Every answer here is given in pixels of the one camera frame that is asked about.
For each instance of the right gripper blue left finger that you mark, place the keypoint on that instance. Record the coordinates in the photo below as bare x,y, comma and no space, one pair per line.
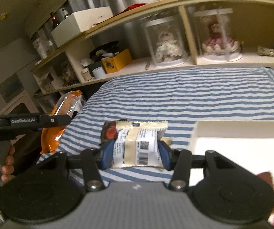
107,151

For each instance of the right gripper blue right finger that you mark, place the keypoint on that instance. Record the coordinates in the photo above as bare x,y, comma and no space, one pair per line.
166,155

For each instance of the small orange snack pack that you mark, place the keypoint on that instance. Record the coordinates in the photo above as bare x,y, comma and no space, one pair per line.
51,137

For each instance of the white beige labelled snack pack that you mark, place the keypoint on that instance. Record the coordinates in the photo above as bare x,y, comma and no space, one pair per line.
137,144

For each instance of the clear bag pale chips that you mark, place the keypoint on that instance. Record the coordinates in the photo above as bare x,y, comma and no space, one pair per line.
167,140

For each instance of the black red pastry pack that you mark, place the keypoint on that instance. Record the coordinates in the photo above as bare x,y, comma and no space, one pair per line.
114,131

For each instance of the white side cabinet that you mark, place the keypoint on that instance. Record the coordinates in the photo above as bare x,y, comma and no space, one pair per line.
17,92

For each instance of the blue white striped quilt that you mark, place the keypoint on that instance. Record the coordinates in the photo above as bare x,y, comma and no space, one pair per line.
179,97

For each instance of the small lidded jar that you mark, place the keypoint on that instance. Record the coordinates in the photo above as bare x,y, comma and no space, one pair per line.
86,74

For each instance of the white cylinder container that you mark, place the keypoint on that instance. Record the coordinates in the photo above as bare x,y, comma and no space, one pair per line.
99,73

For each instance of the glass jar on shelf top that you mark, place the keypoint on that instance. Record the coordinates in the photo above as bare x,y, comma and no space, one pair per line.
40,47

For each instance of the white shallow cardboard tray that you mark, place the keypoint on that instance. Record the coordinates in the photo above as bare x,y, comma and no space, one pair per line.
249,144

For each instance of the yellow cardboard box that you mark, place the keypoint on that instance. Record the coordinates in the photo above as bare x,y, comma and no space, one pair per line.
118,62

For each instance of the brown wrapped snack bar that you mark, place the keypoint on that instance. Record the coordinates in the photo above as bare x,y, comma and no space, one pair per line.
267,177

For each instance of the black bag on shelf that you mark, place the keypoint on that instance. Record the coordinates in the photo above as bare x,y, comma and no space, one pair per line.
110,47

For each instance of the white dress doll case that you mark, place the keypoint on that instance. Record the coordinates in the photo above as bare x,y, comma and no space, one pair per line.
165,42

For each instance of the dark glass bottle left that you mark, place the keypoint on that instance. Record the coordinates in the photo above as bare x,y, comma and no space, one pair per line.
55,21

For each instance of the dark glass bottle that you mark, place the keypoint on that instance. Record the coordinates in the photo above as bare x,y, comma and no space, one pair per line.
65,13
55,21

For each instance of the large white box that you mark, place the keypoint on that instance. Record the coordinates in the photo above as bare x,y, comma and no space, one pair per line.
79,22

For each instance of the pink dress doll case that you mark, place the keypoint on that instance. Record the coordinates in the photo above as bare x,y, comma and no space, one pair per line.
214,36

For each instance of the dark glass bottle right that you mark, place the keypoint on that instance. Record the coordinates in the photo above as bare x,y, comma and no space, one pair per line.
65,13

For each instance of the small trinket on shelf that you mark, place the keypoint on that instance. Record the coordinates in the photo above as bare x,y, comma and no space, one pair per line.
263,51

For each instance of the red cloth on shelf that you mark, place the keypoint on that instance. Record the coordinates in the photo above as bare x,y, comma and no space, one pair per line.
134,6

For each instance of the wooden headboard shelf unit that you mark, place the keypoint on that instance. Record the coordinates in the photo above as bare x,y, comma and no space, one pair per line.
94,46

